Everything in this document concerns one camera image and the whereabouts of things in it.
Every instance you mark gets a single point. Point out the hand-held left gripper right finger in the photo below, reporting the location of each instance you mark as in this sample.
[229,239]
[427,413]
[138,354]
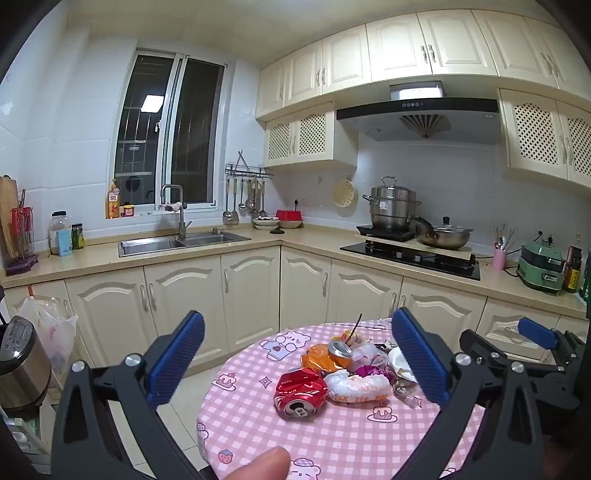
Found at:
[420,364]

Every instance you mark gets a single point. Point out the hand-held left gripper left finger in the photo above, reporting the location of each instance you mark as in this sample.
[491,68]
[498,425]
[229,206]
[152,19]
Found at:
[178,355]

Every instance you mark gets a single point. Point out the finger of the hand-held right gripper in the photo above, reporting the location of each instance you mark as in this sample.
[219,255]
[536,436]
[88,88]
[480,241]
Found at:
[485,344]
[535,332]

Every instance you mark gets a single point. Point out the white paper bowl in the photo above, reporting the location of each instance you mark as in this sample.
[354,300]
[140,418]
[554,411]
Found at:
[397,362]

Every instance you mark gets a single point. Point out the small clear wrapper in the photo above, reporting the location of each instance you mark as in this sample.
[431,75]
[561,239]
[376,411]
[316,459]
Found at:
[406,394]

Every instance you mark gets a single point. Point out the purple foil wrapper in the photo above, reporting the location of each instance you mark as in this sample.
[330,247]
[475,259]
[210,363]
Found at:
[369,370]

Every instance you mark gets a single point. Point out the clear plastic bag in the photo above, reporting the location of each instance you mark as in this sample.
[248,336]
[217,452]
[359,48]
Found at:
[369,353]

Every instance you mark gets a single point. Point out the white printed plastic bag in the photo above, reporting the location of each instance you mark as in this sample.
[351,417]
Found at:
[355,385]

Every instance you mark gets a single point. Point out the thin brown stick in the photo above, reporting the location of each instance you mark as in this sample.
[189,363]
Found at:
[354,328]

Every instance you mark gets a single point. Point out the crushed orange drink can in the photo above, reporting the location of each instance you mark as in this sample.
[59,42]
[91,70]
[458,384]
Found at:
[340,350]

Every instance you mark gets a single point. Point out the orange wrapper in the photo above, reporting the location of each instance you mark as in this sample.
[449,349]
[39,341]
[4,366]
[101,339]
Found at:
[318,357]

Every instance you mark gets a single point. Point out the crushed red drink can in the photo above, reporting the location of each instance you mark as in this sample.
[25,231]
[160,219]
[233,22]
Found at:
[300,390]

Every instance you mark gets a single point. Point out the person's left hand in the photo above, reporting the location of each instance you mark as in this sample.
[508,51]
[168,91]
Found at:
[270,464]

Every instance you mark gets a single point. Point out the cream base cabinet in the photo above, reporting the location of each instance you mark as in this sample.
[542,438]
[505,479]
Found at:
[184,304]

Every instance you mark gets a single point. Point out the white lace table cover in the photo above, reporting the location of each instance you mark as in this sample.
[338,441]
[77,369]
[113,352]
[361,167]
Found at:
[376,323]

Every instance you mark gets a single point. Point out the green electric cooker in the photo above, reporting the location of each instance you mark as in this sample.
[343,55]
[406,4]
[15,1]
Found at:
[540,270]

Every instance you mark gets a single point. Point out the soy sauce bottle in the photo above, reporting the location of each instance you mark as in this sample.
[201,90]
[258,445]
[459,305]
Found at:
[572,277]

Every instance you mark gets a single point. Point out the pink utensil cup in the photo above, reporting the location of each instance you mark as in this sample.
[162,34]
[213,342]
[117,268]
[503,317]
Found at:
[499,259]

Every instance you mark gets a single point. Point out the bundle of chopsticks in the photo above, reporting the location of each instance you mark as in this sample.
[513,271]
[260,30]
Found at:
[501,240]

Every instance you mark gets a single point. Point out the steel double sink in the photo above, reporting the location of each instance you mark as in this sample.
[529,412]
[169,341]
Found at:
[152,244]

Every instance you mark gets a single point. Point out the steel wok with lid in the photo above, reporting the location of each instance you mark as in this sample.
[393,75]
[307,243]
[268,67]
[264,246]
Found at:
[445,235]

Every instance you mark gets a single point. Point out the pink checked tablecloth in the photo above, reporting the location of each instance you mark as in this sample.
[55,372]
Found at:
[323,438]

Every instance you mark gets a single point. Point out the hanging plastic bags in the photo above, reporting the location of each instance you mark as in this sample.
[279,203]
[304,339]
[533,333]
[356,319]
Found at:
[51,332]

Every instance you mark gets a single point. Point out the steel kitchen faucet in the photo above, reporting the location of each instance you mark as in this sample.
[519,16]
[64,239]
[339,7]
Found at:
[182,221]

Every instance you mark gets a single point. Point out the black induction cooker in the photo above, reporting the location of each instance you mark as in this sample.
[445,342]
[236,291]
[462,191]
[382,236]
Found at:
[383,234]

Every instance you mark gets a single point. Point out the steel ladle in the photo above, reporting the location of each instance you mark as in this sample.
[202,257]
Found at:
[227,217]

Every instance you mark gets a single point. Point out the small rag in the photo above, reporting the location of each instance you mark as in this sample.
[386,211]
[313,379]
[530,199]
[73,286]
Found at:
[171,207]

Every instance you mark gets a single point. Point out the steel spatula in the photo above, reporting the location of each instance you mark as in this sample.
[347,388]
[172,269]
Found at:
[235,217]

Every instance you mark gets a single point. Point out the small green bottle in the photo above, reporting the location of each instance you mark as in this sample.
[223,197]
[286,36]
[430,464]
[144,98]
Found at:
[77,237]

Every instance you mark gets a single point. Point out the steel rice cooker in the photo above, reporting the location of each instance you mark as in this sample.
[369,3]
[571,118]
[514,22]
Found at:
[23,369]

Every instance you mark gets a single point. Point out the steel steamer pot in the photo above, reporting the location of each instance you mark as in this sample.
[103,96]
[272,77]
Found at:
[392,207]

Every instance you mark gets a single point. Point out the blue carton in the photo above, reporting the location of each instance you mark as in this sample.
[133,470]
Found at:
[64,242]

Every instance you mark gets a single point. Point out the yellow dish soap bottle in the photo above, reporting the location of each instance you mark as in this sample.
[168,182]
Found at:
[113,203]

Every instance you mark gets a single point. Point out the steel skimmer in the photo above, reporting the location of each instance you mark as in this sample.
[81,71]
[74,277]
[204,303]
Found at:
[261,212]

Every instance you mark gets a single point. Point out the steel spoon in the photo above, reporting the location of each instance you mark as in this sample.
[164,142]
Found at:
[248,201]

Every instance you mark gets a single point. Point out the beige bowl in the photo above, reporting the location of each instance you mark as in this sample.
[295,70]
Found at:
[291,225]

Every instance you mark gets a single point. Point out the clear plastic jar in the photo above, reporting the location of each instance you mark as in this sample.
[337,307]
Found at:
[59,221]

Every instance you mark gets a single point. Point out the round yellow strainer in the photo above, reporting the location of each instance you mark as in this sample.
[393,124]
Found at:
[345,194]

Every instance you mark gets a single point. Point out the red utensil rack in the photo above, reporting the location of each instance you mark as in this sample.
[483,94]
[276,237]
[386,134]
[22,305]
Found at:
[22,226]

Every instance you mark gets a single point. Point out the lattice door cabinet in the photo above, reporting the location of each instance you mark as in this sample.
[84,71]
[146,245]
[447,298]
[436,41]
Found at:
[309,138]
[535,129]

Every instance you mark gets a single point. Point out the sliding window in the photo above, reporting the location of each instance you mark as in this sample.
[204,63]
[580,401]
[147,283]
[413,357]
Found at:
[194,134]

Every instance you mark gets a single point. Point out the wooden cutting board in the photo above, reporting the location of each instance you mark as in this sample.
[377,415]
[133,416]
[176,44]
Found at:
[7,207]

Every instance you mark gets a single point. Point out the range hood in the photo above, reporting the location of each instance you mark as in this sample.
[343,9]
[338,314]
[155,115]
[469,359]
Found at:
[415,108]

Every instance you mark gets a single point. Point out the cream upper cabinet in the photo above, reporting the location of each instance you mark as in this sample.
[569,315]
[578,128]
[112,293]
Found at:
[397,46]

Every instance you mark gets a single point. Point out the wall utensil rail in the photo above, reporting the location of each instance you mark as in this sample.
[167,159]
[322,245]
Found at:
[249,171]

